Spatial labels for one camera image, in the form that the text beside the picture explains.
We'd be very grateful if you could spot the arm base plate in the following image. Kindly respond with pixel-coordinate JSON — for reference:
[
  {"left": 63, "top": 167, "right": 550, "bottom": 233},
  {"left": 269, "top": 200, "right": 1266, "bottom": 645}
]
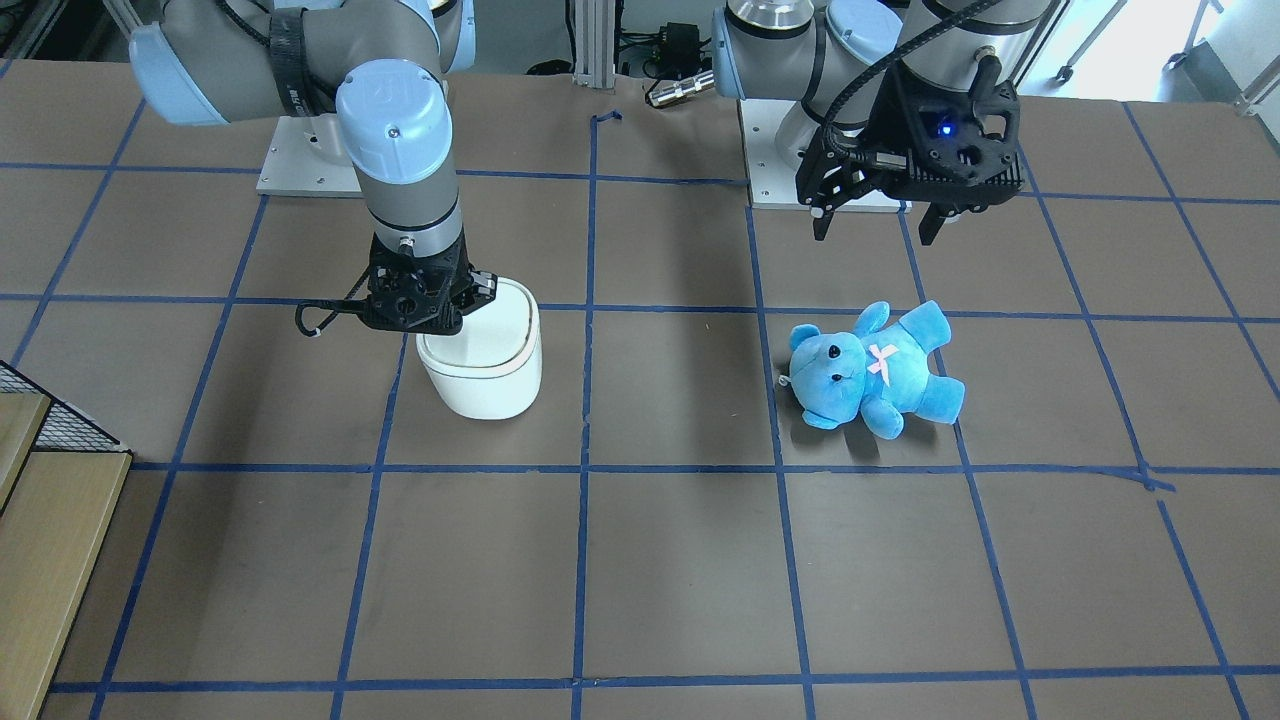
[
  {"left": 739, "top": 100, "right": 911, "bottom": 213},
  {"left": 256, "top": 113, "right": 362, "bottom": 199}
]

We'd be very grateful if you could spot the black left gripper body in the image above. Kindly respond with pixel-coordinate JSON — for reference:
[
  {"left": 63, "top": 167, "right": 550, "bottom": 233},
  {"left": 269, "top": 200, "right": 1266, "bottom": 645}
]
[{"left": 796, "top": 61, "right": 1024, "bottom": 211}]

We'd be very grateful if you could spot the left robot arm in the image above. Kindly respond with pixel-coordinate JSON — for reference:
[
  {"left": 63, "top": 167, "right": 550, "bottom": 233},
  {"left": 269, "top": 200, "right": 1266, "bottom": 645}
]
[{"left": 712, "top": 1, "right": 1050, "bottom": 246}]

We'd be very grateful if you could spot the blue teddy bear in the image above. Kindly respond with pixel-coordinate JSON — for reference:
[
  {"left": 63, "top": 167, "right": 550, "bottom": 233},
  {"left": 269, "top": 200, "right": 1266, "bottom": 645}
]
[{"left": 780, "top": 300, "right": 966, "bottom": 439}]

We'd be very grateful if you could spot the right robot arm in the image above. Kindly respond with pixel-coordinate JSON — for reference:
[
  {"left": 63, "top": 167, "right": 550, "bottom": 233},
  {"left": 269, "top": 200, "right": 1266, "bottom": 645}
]
[{"left": 128, "top": 1, "right": 497, "bottom": 336}]

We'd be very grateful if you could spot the grid-pattern cardboard box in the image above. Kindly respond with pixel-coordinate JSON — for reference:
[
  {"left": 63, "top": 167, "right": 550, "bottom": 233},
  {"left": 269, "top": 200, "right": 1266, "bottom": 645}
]
[{"left": 1, "top": 363, "right": 133, "bottom": 719}]

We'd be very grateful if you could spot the silver metal cylinder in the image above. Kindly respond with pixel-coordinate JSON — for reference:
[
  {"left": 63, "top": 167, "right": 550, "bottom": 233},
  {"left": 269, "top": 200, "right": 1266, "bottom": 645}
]
[{"left": 644, "top": 70, "right": 716, "bottom": 110}]

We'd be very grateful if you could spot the white trash can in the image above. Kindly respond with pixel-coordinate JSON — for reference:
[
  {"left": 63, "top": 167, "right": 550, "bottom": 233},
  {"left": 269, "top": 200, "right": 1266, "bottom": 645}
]
[{"left": 416, "top": 278, "right": 541, "bottom": 420}]

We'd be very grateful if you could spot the aluminium frame post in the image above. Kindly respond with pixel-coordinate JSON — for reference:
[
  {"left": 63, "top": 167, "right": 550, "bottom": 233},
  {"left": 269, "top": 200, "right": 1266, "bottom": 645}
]
[{"left": 566, "top": 0, "right": 618, "bottom": 94}]

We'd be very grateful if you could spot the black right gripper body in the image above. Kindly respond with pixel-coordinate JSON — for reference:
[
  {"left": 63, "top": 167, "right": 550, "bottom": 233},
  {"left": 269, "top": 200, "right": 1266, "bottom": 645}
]
[{"left": 358, "top": 234, "right": 471, "bottom": 334}]

